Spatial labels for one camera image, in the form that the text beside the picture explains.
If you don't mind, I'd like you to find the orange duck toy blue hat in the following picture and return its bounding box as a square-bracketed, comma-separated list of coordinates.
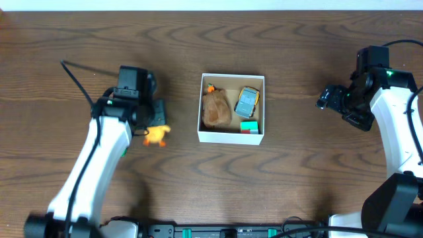
[143, 125, 171, 147]

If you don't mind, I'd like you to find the brown plush toy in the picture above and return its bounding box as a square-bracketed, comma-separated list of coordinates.
[202, 84, 232, 128]

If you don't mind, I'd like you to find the multicoloured puzzle cube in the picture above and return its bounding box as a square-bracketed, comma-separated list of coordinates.
[240, 121, 259, 134]

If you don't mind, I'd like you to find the yellow grey toy truck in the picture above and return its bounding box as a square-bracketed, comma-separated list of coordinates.
[234, 87, 260, 118]

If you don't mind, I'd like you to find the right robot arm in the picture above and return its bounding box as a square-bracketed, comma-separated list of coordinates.
[316, 67, 422, 237]

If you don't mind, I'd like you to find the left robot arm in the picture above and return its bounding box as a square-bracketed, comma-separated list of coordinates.
[24, 69, 157, 237]

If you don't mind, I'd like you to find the white cardboard box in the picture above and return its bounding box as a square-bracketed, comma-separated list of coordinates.
[197, 73, 266, 145]

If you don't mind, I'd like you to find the left black cable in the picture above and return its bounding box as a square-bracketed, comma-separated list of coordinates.
[59, 59, 120, 238]

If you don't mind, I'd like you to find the black cable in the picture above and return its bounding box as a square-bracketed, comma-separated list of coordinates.
[381, 38, 423, 166]
[59, 59, 120, 238]

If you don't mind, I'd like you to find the right black cable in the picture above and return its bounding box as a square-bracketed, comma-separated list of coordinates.
[381, 38, 423, 166]

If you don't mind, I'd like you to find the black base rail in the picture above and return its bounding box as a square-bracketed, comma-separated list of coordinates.
[105, 216, 331, 238]

